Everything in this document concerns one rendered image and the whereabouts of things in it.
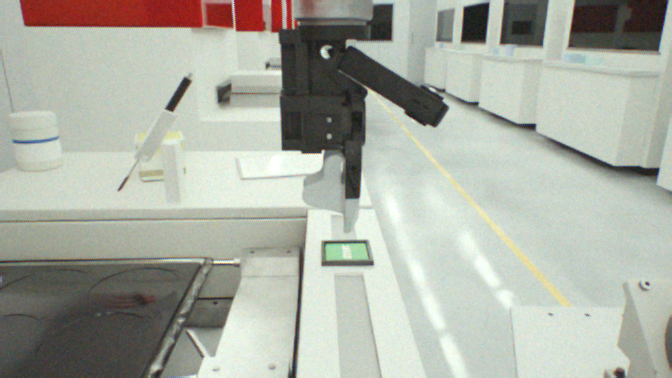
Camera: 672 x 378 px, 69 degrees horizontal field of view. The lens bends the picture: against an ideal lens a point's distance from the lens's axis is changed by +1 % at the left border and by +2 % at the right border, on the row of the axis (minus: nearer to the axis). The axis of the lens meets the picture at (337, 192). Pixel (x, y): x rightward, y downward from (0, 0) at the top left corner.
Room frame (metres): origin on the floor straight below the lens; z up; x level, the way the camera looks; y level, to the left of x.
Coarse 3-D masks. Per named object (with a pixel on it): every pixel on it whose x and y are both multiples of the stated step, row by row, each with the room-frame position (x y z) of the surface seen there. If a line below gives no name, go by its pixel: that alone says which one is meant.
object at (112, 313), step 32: (0, 288) 0.53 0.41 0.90; (32, 288) 0.53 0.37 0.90; (64, 288) 0.53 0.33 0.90; (96, 288) 0.53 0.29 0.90; (128, 288) 0.53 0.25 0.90; (160, 288) 0.53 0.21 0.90; (0, 320) 0.46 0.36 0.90; (32, 320) 0.46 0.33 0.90; (64, 320) 0.46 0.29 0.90; (96, 320) 0.46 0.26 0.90; (128, 320) 0.46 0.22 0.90; (160, 320) 0.45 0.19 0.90; (0, 352) 0.40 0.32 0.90; (32, 352) 0.40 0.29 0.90; (64, 352) 0.40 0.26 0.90; (96, 352) 0.40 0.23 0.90; (128, 352) 0.40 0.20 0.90
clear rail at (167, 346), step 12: (204, 264) 0.58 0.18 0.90; (204, 276) 0.55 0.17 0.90; (192, 288) 0.52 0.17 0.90; (192, 300) 0.49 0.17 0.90; (180, 312) 0.47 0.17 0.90; (180, 324) 0.45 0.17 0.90; (168, 348) 0.40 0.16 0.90; (156, 360) 0.38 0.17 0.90; (168, 360) 0.40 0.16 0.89; (156, 372) 0.37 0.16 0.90
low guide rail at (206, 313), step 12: (204, 300) 0.58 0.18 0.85; (216, 300) 0.58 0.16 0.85; (228, 300) 0.58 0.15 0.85; (192, 312) 0.56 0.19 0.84; (204, 312) 0.56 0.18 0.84; (216, 312) 0.56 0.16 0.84; (228, 312) 0.56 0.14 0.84; (192, 324) 0.56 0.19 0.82; (204, 324) 0.56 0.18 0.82; (216, 324) 0.56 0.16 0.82
